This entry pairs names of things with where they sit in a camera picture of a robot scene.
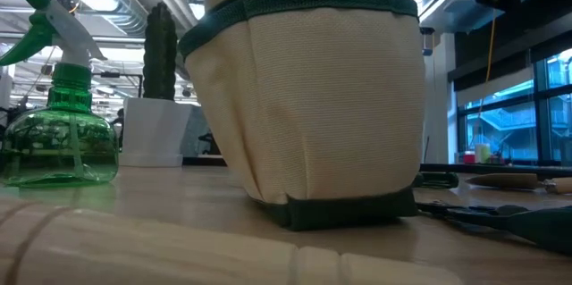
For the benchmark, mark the tall green cactus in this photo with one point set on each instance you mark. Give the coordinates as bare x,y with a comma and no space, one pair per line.
159,52

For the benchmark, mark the white cup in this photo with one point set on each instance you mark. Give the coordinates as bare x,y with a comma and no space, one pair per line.
482,153

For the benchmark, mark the cream gardening bag green trim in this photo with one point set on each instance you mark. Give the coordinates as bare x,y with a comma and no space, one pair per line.
313,97

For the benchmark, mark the black background rig frame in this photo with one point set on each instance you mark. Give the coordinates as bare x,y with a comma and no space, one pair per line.
111,75

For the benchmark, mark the long ceiling light bar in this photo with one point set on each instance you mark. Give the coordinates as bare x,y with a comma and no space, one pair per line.
120,39

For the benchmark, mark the grey speckled board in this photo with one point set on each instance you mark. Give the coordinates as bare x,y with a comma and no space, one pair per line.
196,133

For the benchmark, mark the person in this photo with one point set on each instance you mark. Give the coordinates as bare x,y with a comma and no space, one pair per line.
118,119

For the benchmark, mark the green spray bottle white trigger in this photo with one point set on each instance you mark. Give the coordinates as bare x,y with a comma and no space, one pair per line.
58,142

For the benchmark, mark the white hexagonal plant pot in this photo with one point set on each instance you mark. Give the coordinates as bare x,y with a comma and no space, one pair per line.
152,133

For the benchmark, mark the red cup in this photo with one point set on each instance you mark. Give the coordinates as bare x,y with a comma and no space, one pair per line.
468,157

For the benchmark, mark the black aluminium table frame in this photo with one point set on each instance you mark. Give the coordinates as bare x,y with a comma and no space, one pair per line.
491,169

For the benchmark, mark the dark-framed window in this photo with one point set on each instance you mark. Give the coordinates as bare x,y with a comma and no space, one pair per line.
505,128

